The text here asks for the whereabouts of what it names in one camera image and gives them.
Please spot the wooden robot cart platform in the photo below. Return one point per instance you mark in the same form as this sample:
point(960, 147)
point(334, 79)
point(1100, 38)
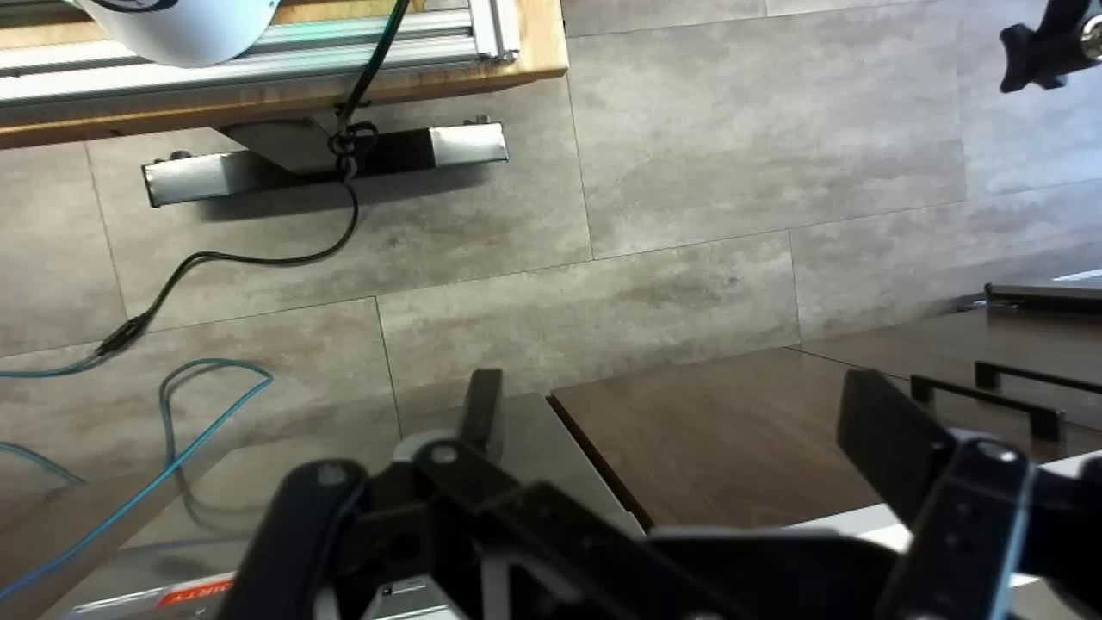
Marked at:
point(66, 82)

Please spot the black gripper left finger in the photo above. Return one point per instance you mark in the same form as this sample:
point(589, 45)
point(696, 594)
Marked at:
point(481, 417)

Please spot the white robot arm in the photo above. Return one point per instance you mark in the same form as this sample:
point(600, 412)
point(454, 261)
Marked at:
point(217, 34)

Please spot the black knob clamp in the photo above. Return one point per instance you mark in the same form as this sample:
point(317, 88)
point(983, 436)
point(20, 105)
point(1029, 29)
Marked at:
point(1070, 38)

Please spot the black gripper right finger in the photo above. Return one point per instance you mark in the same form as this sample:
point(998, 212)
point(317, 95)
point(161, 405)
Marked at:
point(892, 441)

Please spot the dark wood cabinet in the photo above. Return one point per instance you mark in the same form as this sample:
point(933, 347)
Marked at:
point(753, 438)

